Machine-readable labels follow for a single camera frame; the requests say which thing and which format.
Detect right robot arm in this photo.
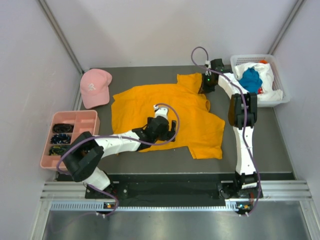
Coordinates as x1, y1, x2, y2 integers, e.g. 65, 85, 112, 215
199, 59, 259, 198

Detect white plastic laundry basket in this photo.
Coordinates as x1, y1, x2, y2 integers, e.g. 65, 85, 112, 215
230, 54, 290, 108

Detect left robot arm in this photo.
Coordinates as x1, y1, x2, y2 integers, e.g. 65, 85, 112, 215
62, 116, 178, 199

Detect aluminium frame rail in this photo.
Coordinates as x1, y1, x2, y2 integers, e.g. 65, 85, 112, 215
40, 180, 312, 213

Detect pink divided organizer tray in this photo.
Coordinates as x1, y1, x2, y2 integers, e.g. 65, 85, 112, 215
40, 110, 100, 171

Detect green patterned socks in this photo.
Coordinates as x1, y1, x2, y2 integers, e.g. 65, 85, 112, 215
48, 145, 69, 156

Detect blue patterned socks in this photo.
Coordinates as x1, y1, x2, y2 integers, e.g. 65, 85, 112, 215
50, 133, 71, 145

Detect orange t shirt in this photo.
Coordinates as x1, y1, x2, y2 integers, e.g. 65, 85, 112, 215
111, 73, 225, 160

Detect pink baseball cap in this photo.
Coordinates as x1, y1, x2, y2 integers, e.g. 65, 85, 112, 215
80, 68, 113, 109

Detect black folded socks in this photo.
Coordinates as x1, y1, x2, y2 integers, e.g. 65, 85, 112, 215
52, 123, 74, 134

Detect white t shirt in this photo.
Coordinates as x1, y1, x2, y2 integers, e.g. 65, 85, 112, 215
235, 62, 283, 100

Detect blue t shirt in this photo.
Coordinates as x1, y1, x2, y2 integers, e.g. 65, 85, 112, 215
239, 67, 263, 94

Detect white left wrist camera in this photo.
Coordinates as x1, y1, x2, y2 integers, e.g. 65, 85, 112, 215
153, 105, 169, 120

